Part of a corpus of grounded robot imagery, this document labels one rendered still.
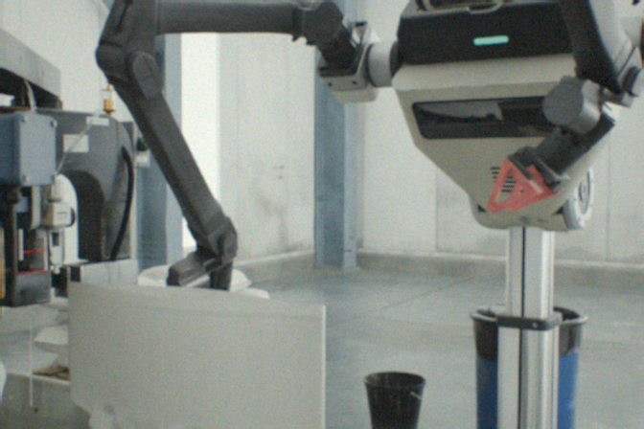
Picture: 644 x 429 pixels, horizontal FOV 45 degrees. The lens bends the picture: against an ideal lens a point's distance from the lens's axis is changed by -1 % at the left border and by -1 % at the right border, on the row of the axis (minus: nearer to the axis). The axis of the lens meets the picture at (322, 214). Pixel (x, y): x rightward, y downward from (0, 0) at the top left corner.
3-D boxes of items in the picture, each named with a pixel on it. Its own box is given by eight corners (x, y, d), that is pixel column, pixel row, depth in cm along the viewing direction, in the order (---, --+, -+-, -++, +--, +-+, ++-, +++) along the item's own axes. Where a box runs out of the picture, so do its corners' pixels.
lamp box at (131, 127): (149, 168, 154) (149, 122, 154) (133, 168, 151) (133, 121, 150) (122, 168, 158) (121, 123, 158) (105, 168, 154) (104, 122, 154)
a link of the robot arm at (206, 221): (153, 45, 116) (114, 33, 123) (124, 66, 113) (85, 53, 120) (248, 244, 144) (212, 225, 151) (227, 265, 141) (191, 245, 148)
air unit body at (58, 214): (77, 271, 132) (76, 179, 131) (55, 275, 127) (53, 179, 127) (58, 270, 134) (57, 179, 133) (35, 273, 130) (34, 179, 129)
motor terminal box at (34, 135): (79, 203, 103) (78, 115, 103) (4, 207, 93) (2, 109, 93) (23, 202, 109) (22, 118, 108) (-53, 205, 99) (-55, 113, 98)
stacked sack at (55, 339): (166, 337, 469) (166, 313, 468) (87, 361, 409) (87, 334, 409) (111, 331, 487) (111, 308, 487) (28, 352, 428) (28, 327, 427)
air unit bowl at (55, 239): (69, 265, 130) (68, 229, 130) (55, 267, 128) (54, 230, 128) (57, 264, 132) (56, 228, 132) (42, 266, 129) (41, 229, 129)
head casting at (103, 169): (134, 259, 151) (132, 103, 150) (30, 272, 130) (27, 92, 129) (30, 250, 166) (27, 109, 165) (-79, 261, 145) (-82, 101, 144)
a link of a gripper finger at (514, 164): (469, 192, 113) (516, 146, 109) (484, 192, 119) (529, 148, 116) (500, 228, 111) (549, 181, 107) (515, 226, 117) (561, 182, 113)
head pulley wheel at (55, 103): (74, 114, 142) (74, 100, 142) (34, 110, 134) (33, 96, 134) (40, 115, 146) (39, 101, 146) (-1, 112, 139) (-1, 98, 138)
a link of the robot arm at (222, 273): (241, 259, 146) (221, 241, 149) (211, 272, 142) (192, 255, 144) (237, 285, 150) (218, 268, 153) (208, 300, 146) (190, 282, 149)
